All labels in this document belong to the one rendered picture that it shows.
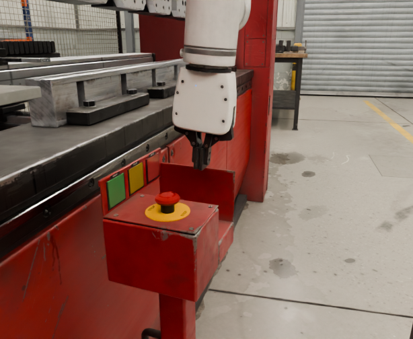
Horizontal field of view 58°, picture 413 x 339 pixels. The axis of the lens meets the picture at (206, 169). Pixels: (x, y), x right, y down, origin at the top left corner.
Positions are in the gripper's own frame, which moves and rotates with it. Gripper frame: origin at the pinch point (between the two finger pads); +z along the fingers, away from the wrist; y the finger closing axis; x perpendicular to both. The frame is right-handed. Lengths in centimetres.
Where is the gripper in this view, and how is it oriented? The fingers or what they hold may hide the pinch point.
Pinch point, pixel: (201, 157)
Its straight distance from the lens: 66.1
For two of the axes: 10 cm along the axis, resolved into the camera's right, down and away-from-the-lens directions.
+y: 9.3, 1.9, -3.0
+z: -0.8, 9.3, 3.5
